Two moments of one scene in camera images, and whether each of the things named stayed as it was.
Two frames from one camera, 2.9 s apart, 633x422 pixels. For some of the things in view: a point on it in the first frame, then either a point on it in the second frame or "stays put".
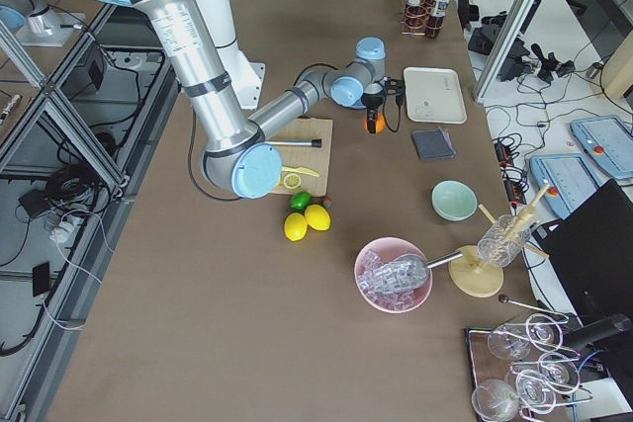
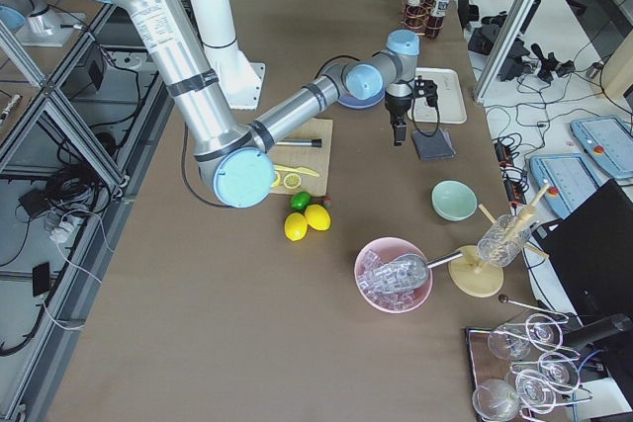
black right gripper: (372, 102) → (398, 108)
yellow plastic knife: (302, 170) stays put
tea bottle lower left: (435, 20) stays put
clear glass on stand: (503, 240) stays put
